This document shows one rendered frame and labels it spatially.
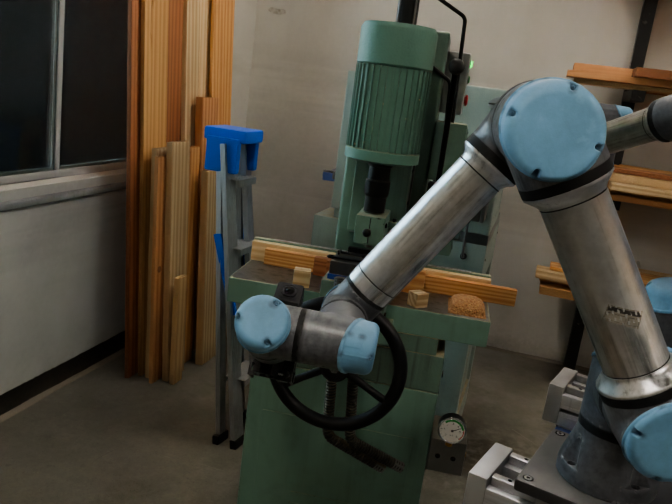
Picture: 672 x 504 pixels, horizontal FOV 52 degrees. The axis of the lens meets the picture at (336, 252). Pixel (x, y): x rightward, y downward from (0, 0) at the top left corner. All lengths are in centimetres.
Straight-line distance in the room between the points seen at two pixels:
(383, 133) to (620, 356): 83
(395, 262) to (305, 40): 320
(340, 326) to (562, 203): 32
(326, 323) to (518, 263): 310
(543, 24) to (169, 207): 214
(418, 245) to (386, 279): 7
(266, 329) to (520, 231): 312
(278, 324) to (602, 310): 41
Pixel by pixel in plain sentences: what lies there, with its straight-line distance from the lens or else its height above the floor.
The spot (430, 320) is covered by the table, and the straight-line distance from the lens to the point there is 157.
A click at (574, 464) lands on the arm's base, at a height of 84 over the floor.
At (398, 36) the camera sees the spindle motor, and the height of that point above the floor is 148.
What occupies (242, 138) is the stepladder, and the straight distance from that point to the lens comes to 243.
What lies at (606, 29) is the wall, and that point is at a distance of 392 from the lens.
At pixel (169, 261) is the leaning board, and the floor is 55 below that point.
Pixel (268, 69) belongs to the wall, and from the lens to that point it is 422.
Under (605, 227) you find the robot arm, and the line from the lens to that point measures 90.
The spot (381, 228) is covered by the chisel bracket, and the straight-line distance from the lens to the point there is 164.
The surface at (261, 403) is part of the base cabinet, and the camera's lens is 171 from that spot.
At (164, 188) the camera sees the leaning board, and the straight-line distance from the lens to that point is 297.
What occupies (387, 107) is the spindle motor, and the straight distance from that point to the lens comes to 158.
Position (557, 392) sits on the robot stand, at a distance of 166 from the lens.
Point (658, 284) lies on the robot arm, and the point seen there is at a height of 104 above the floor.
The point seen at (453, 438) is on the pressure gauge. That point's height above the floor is 64.
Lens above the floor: 137
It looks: 14 degrees down
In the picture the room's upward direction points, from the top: 8 degrees clockwise
